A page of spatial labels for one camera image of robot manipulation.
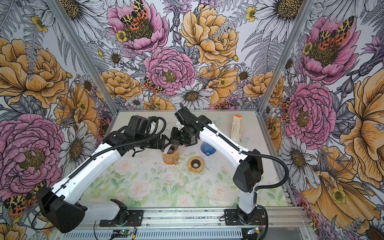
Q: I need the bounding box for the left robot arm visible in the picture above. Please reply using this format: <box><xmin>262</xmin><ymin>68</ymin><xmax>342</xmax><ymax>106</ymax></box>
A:
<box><xmin>36</xmin><ymin>131</ymin><xmax>171</xmax><ymax>233</ymax></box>

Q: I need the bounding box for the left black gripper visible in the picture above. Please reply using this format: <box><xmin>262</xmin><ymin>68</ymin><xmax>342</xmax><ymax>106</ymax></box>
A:
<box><xmin>135</xmin><ymin>133</ymin><xmax>171</xmax><ymax>150</ymax></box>

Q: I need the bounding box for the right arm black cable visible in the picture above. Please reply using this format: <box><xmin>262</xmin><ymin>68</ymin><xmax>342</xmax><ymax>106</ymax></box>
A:
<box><xmin>179</xmin><ymin>103</ymin><xmax>290</xmax><ymax>190</ymax></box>

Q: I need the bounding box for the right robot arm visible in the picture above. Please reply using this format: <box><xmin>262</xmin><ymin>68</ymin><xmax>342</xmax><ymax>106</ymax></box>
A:
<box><xmin>171</xmin><ymin>105</ymin><xmax>264</xmax><ymax>225</ymax></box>

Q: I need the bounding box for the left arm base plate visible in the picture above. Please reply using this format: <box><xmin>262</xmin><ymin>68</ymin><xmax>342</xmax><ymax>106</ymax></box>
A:
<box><xmin>99</xmin><ymin>210</ymin><xmax>144</xmax><ymax>227</ymax></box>

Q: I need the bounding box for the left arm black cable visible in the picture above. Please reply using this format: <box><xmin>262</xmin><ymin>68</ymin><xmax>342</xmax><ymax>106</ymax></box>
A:
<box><xmin>29</xmin><ymin>116</ymin><xmax>167</xmax><ymax>231</ymax></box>

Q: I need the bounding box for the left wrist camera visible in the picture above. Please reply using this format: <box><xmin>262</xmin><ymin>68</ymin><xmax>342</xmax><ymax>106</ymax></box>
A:
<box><xmin>124</xmin><ymin>116</ymin><xmax>150</xmax><ymax>139</ymax></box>

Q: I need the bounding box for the aluminium frame rail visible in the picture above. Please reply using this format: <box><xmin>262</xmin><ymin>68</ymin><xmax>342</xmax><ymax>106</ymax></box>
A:
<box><xmin>50</xmin><ymin>207</ymin><xmax>316</xmax><ymax>240</ymax></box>

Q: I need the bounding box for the coffee filter pack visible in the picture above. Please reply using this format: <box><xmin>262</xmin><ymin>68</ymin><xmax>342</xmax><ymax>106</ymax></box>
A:
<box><xmin>231</xmin><ymin>115</ymin><xmax>242</xmax><ymax>142</ymax></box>

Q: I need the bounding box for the orange glass carafe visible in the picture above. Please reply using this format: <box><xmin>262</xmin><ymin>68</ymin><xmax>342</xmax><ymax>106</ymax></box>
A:
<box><xmin>163</xmin><ymin>150</ymin><xmax>179</xmax><ymax>165</ymax></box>

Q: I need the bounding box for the blue glass dripper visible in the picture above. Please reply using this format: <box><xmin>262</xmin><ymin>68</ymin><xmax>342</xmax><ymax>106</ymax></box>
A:
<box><xmin>201</xmin><ymin>142</ymin><xmax>217</xmax><ymax>157</ymax></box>

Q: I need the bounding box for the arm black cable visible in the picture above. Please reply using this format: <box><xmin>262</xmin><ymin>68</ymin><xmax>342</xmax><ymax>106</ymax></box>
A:
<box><xmin>179</xmin><ymin>103</ymin><xmax>290</xmax><ymax>190</ymax></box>
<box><xmin>29</xmin><ymin>116</ymin><xmax>167</xmax><ymax>231</ymax></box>

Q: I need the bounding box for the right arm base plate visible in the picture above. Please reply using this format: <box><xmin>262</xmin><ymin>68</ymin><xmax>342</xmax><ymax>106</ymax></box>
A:
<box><xmin>222</xmin><ymin>206</ymin><xmax>268</xmax><ymax>226</ymax></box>

